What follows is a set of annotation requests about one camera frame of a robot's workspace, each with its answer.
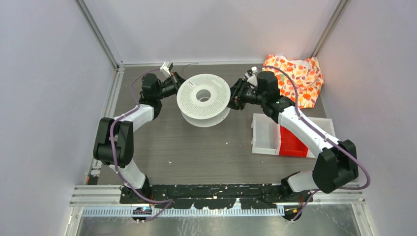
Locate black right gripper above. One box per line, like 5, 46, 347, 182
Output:
215, 79, 266, 111

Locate white plastic spool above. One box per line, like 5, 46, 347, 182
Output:
177, 74, 231, 127

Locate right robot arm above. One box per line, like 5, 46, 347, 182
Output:
228, 71, 359, 202

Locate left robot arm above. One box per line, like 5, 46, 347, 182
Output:
92, 72, 185, 204

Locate white plastic bin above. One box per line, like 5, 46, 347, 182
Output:
251, 114, 281, 155

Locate orange floral cloth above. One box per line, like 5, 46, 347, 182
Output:
263, 55, 325, 109

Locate red plastic bin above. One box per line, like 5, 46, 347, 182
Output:
278, 126, 308, 157

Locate white bin on right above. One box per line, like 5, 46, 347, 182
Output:
306, 117, 336, 158

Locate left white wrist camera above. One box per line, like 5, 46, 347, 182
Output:
160, 60, 173, 78

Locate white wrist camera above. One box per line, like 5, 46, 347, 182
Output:
244, 66, 258, 87
160, 60, 173, 78

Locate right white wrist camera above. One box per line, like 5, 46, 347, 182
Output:
244, 66, 258, 87

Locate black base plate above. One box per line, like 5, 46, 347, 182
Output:
119, 183, 313, 210

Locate white slotted cable duct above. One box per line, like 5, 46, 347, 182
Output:
81, 206, 285, 217

